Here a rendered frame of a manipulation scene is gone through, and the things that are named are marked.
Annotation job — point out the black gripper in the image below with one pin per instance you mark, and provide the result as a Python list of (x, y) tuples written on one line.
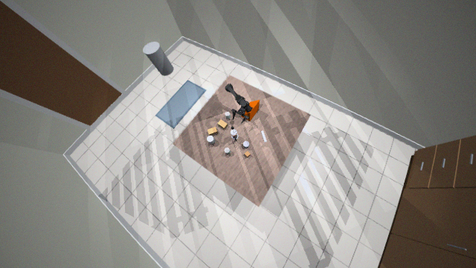
[(242, 108)]

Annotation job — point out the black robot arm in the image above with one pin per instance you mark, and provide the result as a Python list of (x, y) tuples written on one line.
[(240, 99)]

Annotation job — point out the yellow box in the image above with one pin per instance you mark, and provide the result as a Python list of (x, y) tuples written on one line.
[(212, 131), (222, 124)]

